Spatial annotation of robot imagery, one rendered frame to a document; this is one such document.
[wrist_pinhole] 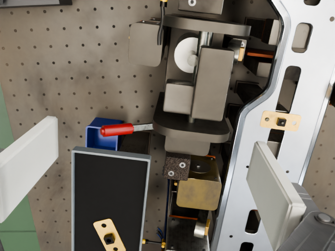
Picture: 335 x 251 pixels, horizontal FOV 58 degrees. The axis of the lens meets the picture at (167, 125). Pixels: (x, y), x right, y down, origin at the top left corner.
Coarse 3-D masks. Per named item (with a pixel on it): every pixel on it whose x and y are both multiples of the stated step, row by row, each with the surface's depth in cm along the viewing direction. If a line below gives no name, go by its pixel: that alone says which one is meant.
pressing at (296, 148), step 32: (288, 0) 58; (320, 0) 57; (288, 32) 59; (320, 32) 59; (288, 64) 62; (320, 64) 62; (256, 96) 65; (320, 96) 64; (256, 128) 67; (320, 128) 67; (288, 160) 69; (224, 192) 73; (224, 224) 77
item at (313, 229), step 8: (312, 216) 13; (320, 216) 13; (328, 216) 13; (304, 224) 12; (312, 224) 12; (320, 224) 12; (328, 224) 13; (296, 232) 12; (304, 232) 12; (312, 232) 12; (320, 232) 12; (328, 232) 12; (288, 240) 11; (296, 240) 11; (304, 240) 11; (312, 240) 12; (320, 240) 12; (328, 240) 12; (280, 248) 11; (288, 248) 11; (296, 248) 11; (304, 248) 11; (312, 248) 11; (320, 248) 11
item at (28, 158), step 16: (32, 128) 17; (48, 128) 18; (16, 144) 15; (32, 144) 16; (48, 144) 19; (0, 160) 14; (16, 160) 15; (32, 160) 17; (48, 160) 19; (0, 176) 14; (16, 176) 15; (32, 176) 17; (0, 192) 14; (16, 192) 15; (0, 208) 14
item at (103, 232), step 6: (96, 222) 58; (102, 222) 58; (108, 222) 58; (96, 228) 58; (102, 228) 58; (108, 228) 58; (114, 228) 58; (102, 234) 59; (108, 234) 59; (114, 234) 59; (102, 240) 59; (108, 240) 59; (114, 240) 59; (120, 240) 59; (108, 246) 60; (114, 246) 60; (120, 246) 60
